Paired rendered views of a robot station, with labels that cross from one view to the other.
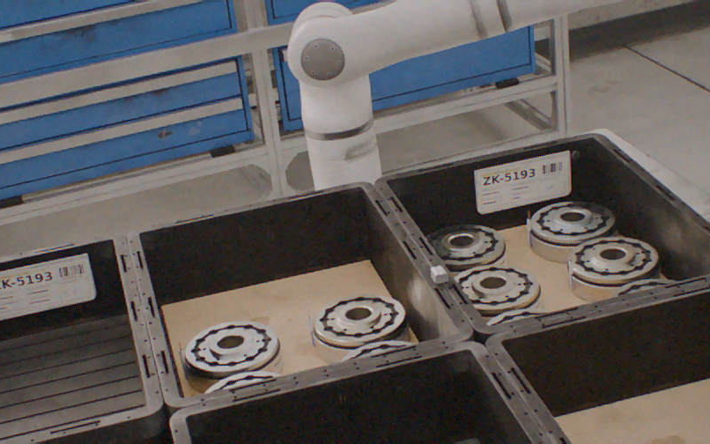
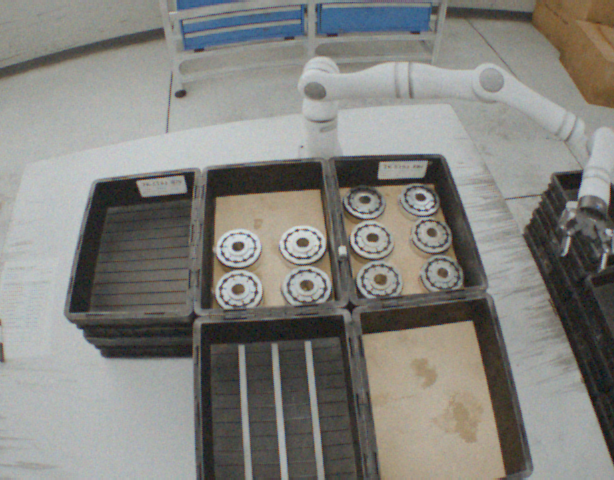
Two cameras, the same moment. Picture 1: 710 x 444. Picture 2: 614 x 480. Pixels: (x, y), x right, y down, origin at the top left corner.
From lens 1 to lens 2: 65 cm
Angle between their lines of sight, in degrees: 28
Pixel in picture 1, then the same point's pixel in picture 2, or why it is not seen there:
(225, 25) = not seen: outside the picture
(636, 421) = (412, 344)
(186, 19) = not seen: outside the picture
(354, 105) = (329, 107)
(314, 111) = (308, 106)
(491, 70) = (410, 26)
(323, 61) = (315, 92)
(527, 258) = (394, 211)
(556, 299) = (401, 246)
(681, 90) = (483, 45)
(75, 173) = (226, 40)
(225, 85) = (295, 13)
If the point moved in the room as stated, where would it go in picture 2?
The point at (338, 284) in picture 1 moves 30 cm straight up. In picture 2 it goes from (301, 204) to (300, 109)
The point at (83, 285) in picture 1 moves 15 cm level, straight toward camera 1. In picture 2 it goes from (181, 187) to (178, 236)
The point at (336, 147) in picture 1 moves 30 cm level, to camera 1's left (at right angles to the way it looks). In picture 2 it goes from (316, 126) to (204, 120)
